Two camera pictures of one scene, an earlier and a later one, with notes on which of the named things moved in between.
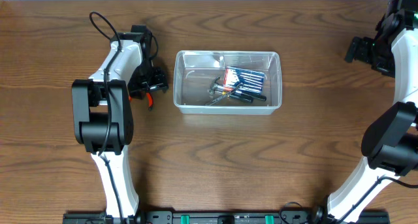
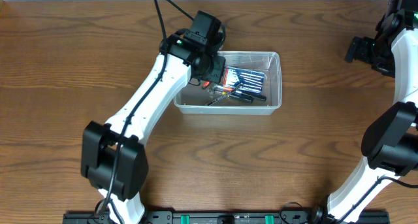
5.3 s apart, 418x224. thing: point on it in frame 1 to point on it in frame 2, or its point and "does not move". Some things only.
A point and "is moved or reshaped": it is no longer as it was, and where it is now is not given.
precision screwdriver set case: [243, 80] does not move
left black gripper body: [153, 81] to [213, 71]
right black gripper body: [375, 53] does not move
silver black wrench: [239, 86] does not move
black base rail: [358, 217] does not move
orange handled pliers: [150, 100] is moved or reshaped
